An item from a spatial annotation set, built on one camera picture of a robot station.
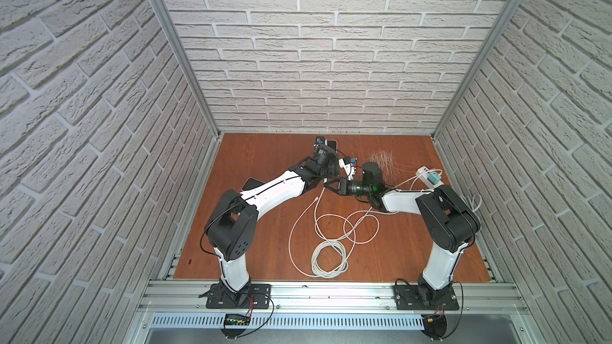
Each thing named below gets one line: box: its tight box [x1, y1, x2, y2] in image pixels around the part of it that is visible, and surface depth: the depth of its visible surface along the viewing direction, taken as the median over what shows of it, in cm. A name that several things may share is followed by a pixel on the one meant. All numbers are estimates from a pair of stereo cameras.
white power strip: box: [415, 165, 445, 189], surface depth 104 cm
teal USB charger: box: [427, 171, 442, 185], surface depth 97 cm
